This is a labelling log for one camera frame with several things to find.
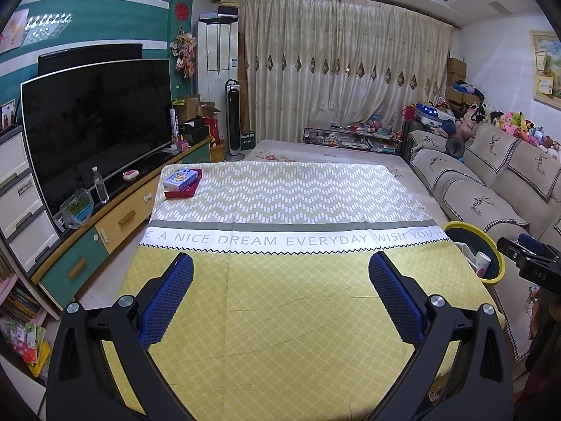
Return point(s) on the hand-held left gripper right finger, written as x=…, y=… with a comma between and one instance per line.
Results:
x=394, y=298

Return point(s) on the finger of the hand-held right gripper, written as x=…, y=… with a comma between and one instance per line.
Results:
x=510, y=252
x=532, y=243

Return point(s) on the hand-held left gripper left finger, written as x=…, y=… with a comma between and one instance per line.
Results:
x=168, y=298

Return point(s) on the white paper cup pink leaf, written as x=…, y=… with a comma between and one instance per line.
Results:
x=483, y=265

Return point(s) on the yellow-rimmed dark trash bin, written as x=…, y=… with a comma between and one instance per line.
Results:
x=464, y=234

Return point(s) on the beige sofa with deer covers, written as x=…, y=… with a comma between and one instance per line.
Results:
x=473, y=188

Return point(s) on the teal yellow television cabinet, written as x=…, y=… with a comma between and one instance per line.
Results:
x=79, y=267

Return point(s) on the yellow white patterned tablecloth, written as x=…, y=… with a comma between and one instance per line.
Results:
x=271, y=315

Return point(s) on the red flat box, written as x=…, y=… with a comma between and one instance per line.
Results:
x=184, y=194

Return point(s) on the blue white box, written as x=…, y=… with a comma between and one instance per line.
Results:
x=179, y=180

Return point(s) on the pile of plush toys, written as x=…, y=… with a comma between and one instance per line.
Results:
x=512, y=123

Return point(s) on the small pink white object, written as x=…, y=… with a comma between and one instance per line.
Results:
x=130, y=175

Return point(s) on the clear water bottle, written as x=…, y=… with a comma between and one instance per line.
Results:
x=101, y=188

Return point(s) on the pile of colourful packets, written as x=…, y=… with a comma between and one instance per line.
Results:
x=30, y=346

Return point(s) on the bookshelf with books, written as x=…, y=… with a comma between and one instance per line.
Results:
x=17, y=302

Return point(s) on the wicker basket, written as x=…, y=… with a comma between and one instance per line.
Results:
x=218, y=152

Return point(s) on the blue star-print bag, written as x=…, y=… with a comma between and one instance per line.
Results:
x=431, y=112

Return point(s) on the cluttered low glass shelf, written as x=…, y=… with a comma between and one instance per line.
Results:
x=350, y=138

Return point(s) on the white plastic drawer unit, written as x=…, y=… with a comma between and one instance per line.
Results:
x=22, y=210

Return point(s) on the white cylindrical tube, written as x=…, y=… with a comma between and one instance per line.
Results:
x=174, y=125

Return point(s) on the green box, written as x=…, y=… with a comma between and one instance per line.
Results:
x=247, y=141

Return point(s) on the large curved television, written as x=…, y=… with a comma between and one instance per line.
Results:
x=96, y=127

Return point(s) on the stack of cardboard boxes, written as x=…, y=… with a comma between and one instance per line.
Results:
x=456, y=68

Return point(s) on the tower fan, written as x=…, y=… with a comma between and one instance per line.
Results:
x=234, y=114

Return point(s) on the open cardboard box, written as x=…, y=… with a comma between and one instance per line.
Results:
x=188, y=103

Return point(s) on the beige embroidered curtain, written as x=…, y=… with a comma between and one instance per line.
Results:
x=333, y=52

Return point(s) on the white standing air conditioner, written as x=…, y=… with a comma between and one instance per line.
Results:
x=217, y=48

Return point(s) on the dark flat box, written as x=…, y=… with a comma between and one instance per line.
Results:
x=228, y=12

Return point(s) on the framed wall picture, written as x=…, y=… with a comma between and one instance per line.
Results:
x=545, y=70

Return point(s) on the photo frame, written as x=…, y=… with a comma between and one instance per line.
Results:
x=8, y=116

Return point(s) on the artificial flower wall decoration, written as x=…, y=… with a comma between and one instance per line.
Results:
x=184, y=52

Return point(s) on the red round wall ornament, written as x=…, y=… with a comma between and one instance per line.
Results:
x=182, y=10

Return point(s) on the crystal wall decoration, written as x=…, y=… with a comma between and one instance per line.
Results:
x=46, y=28

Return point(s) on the pale wall poster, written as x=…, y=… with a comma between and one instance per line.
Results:
x=13, y=30

